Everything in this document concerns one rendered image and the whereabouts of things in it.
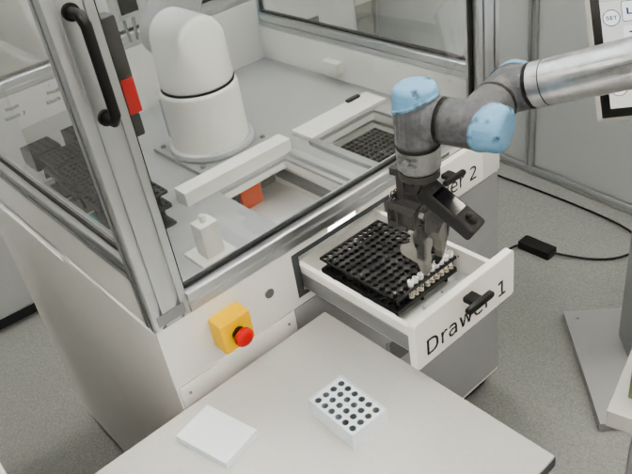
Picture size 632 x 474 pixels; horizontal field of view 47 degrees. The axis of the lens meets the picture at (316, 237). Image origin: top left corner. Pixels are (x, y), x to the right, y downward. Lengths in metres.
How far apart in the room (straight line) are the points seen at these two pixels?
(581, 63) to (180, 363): 0.89
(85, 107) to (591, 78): 0.75
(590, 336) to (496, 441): 1.31
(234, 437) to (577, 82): 0.84
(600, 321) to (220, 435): 1.61
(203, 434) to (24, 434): 1.40
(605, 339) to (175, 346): 1.59
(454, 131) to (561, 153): 2.24
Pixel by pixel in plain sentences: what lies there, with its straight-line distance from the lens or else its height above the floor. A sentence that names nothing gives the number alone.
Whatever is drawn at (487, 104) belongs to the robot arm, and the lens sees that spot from 1.15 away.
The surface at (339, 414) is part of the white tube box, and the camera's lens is 1.36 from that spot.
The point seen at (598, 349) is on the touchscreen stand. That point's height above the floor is 0.04.
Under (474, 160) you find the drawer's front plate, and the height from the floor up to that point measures 0.89.
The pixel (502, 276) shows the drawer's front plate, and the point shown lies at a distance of 1.48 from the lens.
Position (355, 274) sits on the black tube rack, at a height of 0.90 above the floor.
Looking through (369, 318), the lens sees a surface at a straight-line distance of 1.44.
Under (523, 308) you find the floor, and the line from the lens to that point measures 2.76.
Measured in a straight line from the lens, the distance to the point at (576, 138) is 3.29.
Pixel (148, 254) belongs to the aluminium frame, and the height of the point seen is 1.11.
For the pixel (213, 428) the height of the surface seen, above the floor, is 0.78.
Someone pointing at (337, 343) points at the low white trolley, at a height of 0.76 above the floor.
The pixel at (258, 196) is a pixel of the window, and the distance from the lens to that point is 1.42.
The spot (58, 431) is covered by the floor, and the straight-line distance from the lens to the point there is 2.70.
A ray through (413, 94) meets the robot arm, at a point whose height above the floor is 1.33.
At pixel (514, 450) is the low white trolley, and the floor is 0.76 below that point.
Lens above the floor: 1.81
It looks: 35 degrees down
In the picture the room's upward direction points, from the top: 10 degrees counter-clockwise
